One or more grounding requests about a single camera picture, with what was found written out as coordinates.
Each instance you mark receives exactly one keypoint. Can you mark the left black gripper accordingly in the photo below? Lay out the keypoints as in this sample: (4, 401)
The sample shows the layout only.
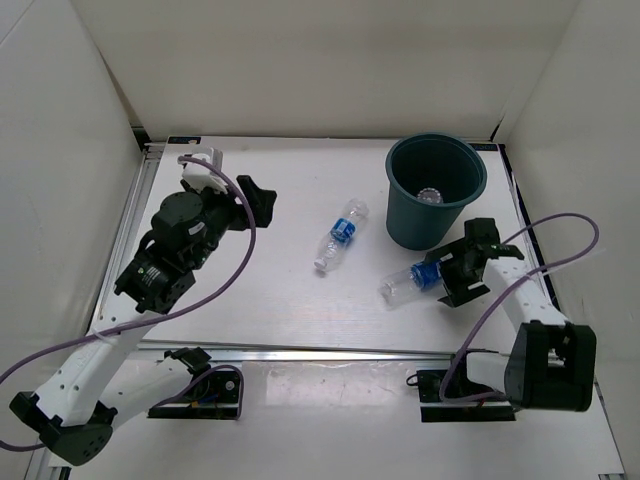
(262, 198)

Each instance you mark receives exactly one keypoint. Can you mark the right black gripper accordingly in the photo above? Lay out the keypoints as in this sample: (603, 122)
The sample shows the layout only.
(458, 292)

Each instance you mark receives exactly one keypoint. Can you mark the red label red cap bottle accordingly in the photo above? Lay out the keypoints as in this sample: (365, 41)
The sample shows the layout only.
(430, 195)

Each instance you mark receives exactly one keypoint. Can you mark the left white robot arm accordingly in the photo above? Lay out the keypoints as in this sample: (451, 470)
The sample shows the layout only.
(76, 411)

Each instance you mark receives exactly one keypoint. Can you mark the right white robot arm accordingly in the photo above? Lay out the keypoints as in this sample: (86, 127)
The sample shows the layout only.
(551, 365)

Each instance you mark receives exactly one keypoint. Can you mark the dark green plastic bin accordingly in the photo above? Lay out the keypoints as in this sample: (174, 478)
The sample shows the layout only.
(436, 160)

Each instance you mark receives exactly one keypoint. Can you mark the blue label bottle white cap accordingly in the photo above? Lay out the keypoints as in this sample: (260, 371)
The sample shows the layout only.
(333, 247)

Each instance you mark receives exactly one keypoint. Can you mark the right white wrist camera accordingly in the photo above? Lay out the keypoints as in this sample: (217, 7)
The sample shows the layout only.
(509, 251)

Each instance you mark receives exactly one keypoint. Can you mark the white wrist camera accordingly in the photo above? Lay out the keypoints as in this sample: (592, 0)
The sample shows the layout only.
(198, 177)
(509, 251)

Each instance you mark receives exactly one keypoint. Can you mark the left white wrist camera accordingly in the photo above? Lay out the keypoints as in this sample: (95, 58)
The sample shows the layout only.
(198, 177)

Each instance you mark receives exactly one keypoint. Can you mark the aluminium front rail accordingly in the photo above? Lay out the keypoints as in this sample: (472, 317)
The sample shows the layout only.
(241, 352)

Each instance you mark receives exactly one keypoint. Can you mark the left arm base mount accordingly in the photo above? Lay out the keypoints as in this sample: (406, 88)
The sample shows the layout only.
(218, 396)

